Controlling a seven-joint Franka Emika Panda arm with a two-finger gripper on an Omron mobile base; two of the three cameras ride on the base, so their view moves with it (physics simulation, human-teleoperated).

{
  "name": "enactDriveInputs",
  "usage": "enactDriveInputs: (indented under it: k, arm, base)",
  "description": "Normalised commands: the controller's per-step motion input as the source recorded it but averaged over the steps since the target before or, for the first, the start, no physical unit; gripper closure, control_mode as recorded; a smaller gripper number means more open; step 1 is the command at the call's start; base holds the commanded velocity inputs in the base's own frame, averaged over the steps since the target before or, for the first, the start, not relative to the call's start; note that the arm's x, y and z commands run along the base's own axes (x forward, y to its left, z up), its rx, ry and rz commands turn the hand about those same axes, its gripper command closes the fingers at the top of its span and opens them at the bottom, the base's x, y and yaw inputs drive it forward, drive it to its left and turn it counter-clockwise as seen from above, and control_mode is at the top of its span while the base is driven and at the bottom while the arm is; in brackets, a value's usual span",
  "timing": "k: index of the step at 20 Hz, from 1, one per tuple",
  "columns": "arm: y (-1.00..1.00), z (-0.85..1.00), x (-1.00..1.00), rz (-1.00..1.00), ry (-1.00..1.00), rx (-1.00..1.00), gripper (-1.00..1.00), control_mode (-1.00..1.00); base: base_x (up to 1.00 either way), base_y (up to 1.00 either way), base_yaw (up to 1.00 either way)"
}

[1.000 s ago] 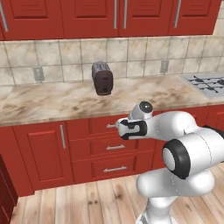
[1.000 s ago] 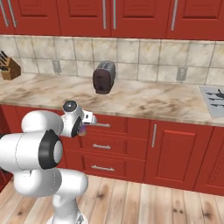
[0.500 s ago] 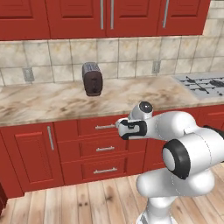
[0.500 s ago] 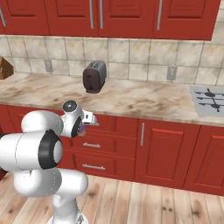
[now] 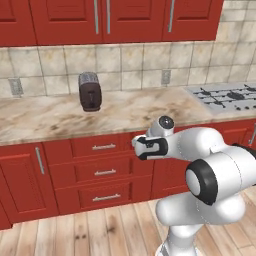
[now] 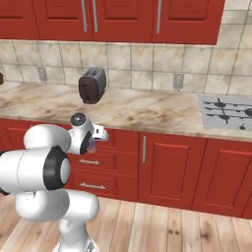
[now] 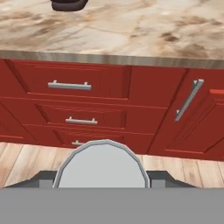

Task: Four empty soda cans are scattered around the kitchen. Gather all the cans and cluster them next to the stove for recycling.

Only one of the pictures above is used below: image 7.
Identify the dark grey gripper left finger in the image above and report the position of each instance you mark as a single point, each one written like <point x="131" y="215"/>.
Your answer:
<point x="43" y="178"/>

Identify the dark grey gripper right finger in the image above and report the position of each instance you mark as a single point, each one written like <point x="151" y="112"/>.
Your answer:
<point x="159" y="178"/>

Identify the grey round disc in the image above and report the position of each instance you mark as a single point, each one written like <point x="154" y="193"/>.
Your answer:
<point x="102" y="166"/>

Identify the red cupboard door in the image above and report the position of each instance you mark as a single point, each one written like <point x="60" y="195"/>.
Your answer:
<point x="201" y="128"/>

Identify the small red drawer front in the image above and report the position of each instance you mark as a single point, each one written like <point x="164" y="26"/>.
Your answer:
<point x="96" y="137"/>

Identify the middle-sized red drawer front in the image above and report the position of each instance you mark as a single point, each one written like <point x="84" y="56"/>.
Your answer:
<point x="110" y="116"/>

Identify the large red drawer front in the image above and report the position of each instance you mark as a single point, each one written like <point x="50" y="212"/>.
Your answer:
<point x="110" y="81"/>

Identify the black rounded object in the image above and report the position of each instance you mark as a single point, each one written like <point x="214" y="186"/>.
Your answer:
<point x="68" y="4"/>

